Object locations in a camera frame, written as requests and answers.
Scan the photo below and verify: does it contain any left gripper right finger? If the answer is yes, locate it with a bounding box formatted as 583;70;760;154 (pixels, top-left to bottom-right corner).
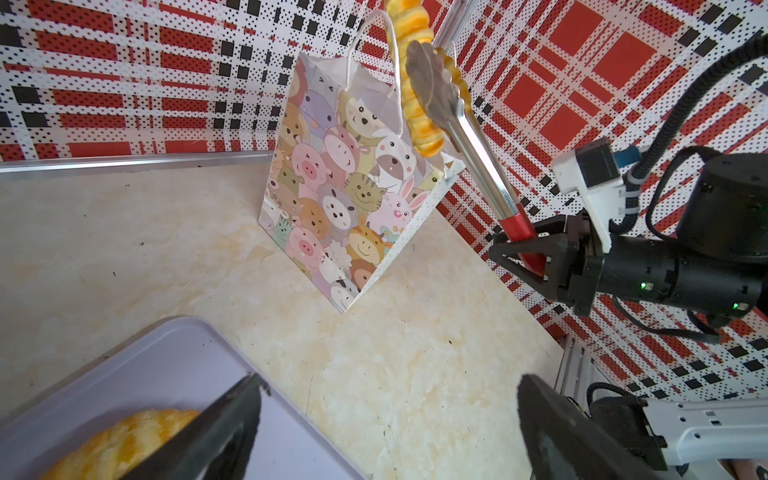
517;374;658;480

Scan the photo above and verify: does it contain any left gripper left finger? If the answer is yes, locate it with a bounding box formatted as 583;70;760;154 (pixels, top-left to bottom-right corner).
124;373;270;479

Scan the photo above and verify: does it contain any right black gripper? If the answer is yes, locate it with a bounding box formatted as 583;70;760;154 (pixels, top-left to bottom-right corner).
488;212;605;317

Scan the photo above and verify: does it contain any metal tongs red handle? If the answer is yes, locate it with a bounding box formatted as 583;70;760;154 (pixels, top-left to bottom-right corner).
428;59;535;241

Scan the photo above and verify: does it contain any striped bread roll top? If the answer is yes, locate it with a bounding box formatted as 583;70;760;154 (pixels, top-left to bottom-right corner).
384;0;472;158

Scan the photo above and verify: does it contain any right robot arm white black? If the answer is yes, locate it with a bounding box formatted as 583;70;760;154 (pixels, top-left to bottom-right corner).
488;35;767;479

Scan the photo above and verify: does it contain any oval golden bread roll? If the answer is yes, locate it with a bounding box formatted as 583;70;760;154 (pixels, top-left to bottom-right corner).
42;409;199;479

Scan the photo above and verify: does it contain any white cartoon paper bag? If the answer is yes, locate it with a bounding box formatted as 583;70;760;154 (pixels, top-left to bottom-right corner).
259;41;465;312

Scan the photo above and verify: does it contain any lavender plastic tray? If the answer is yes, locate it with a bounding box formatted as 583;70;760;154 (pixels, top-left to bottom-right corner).
1;317;363;479

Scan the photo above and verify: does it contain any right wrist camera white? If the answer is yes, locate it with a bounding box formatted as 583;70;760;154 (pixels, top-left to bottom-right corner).
551;138;642;254

